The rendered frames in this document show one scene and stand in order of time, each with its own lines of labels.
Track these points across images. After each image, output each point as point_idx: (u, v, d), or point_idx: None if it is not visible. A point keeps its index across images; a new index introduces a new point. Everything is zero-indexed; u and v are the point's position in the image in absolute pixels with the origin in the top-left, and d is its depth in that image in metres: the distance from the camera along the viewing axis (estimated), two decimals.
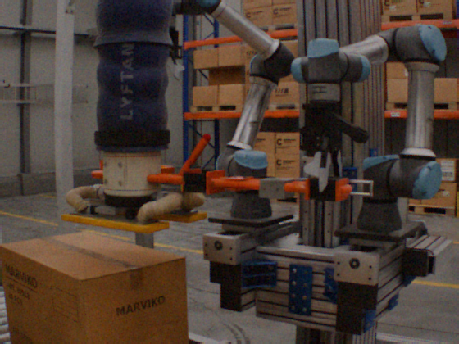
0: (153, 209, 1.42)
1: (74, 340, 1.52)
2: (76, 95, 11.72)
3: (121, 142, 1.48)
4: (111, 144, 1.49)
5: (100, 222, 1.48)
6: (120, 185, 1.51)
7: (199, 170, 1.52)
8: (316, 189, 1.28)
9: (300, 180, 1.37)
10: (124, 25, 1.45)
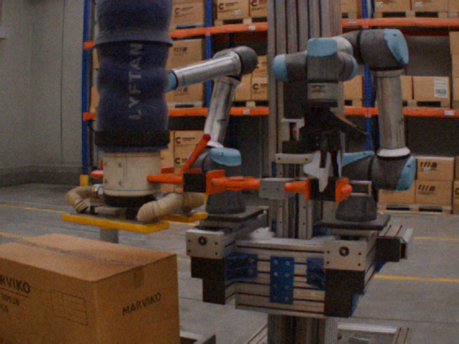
0: (153, 209, 1.42)
1: (80, 343, 1.49)
2: None
3: (121, 142, 1.48)
4: (111, 144, 1.49)
5: (100, 222, 1.48)
6: (120, 185, 1.51)
7: (199, 170, 1.52)
8: (316, 189, 1.28)
9: (300, 180, 1.37)
10: (133, 24, 1.45)
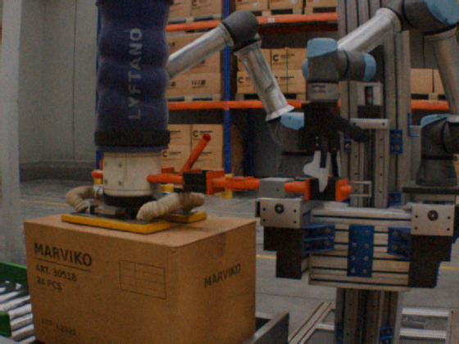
0: (153, 209, 1.42)
1: (154, 321, 1.35)
2: None
3: (121, 142, 1.48)
4: (111, 144, 1.49)
5: (100, 222, 1.48)
6: (120, 185, 1.51)
7: (199, 170, 1.52)
8: (316, 189, 1.28)
9: (300, 180, 1.37)
10: None
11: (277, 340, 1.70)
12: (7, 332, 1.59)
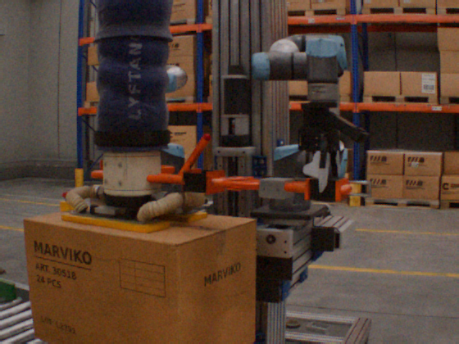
0: (153, 209, 1.42)
1: (154, 319, 1.35)
2: None
3: (121, 142, 1.48)
4: (111, 144, 1.49)
5: (100, 222, 1.48)
6: (120, 185, 1.51)
7: (199, 170, 1.52)
8: (316, 189, 1.28)
9: (300, 180, 1.37)
10: (133, 19, 1.45)
11: None
12: None
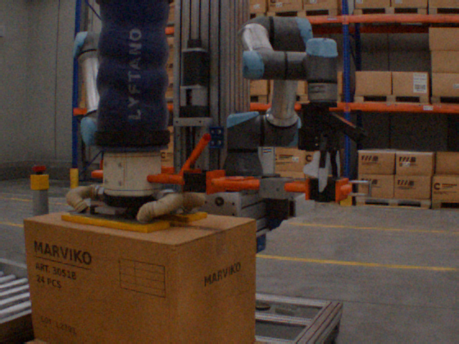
0: (153, 209, 1.42)
1: (154, 319, 1.35)
2: None
3: (121, 142, 1.48)
4: (111, 144, 1.49)
5: (100, 222, 1.48)
6: (120, 185, 1.51)
7: (199, 170, 1.52)
8: (316, 189, 1.28)
9: (300, 180, 1.37)
10: None
11: None
12: None
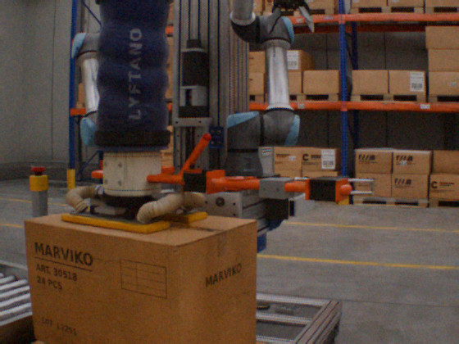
0: (153, 209, 1.42)
1: (156, 320, 1.34)
2: None
3: (121, 142, 1.48)
4: (111, 144, 1.49)
5: (100, 222, 1.48)
6: (120, 185, 1.51)
7: (199, 170, 1.52)
8: (316, 189, 1.28)
9: (300, 180, 1.37)
10: None
11: None
12: None
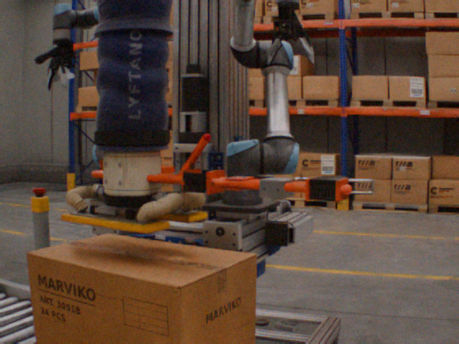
0: (153, 209, 1.42)
1: None
2: None
3: (121, 142, 1.48)
4: (111, 144, 1.49)
5: (100, 222, 1.48)
6: (120, 185, 1.51)
7: (199, 170, 1.52)
8: (316, 189, 1.28)
9: (300, 180, 1.37)
10: (133, 12, 1.45)
11: None
12: None
